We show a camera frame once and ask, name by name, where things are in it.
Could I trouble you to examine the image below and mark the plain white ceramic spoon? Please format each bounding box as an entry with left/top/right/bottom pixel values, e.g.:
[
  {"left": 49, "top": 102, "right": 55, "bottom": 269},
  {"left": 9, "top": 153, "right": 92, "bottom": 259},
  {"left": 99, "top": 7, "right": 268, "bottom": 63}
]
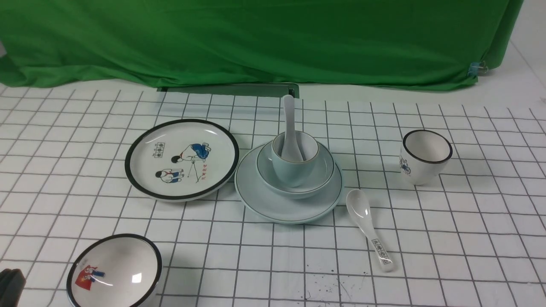
[{"left": 281, "top": 95, "right": 303, "bottom": 162}]

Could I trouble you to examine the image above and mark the pale blue cup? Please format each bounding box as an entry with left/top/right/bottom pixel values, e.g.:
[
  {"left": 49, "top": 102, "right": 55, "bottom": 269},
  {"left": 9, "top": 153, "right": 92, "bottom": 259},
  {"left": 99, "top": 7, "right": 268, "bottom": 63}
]
[{"left": 272, "top": 131, "right": 319, "bottom": 187}]

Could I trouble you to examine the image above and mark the pale blue shallow bowl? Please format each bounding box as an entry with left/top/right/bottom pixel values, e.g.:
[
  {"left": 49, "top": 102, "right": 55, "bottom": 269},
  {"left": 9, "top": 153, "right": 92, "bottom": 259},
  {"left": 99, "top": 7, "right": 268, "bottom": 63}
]
[{"left": 256, "top": 142, "right": 335, "bottom": 200}]

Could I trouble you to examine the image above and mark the pale blue plain plate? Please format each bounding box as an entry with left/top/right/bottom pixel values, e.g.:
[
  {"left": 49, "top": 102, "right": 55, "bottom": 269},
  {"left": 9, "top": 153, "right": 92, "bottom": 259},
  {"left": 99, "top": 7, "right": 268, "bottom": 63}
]
[{"left": 234, "top": 143, "right": 344, "bottom": 225}]

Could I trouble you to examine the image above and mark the white plate with cartoon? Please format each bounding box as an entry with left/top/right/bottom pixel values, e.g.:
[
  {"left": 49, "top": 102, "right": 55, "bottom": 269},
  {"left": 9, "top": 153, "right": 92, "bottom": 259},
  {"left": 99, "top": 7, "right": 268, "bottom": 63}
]
[{"left": 124, "top": 119, "right": 240, "bottom": 203}]

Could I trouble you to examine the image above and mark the white spoon with label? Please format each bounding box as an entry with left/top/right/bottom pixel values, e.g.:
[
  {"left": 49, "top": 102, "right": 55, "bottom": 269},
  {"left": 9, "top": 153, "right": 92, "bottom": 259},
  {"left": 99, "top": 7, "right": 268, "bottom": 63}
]
[{"left": 346, "top": 189, "right": 395, "bottom": 272}]

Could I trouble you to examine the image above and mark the white cup black rim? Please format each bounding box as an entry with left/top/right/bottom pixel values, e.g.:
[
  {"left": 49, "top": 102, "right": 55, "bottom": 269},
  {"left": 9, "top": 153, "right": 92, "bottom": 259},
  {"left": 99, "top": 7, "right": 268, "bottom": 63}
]
[{"left": 399, "top": 130, "right": 453, "bottom": 186}]

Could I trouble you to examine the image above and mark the white bowl with cartoon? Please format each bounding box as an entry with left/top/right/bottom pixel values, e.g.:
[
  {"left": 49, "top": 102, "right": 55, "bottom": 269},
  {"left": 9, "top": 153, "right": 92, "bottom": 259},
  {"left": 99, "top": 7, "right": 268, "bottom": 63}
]
[{"left": 66, "top": 233, "right": 163, "bottom": 307}]

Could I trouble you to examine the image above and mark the green backdrop cloth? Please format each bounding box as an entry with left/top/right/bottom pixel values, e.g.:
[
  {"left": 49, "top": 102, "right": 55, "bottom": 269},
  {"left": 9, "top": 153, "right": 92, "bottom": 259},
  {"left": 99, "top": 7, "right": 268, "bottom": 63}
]
[{"left": 0, "top": 0, "right": 523, "bottom": 91}]

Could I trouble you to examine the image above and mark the blue binder clip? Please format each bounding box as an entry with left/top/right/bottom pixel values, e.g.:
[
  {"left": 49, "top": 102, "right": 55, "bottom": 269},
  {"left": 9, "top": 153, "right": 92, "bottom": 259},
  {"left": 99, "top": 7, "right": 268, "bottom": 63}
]
[{"left": 467, "top": 61, "right": 489, "bottom": 77}]

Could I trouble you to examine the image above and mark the black object at corner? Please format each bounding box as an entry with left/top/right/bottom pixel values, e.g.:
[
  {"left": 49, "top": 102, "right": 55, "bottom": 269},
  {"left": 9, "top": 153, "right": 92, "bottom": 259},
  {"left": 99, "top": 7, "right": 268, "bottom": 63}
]
[{"left": 0, "top": 269, "right": 26, "bottom": 307}]

